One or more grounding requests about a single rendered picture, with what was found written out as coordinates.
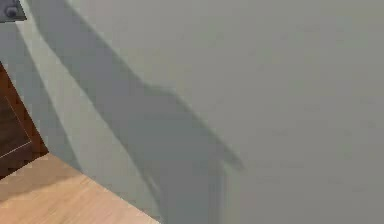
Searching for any dark grey stove top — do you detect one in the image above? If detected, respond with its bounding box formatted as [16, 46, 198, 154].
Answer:
[0, 0, 28, 24]

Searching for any dark brown wooden cabinet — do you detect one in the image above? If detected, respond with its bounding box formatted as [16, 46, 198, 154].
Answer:
[0, 62, 50, 180]

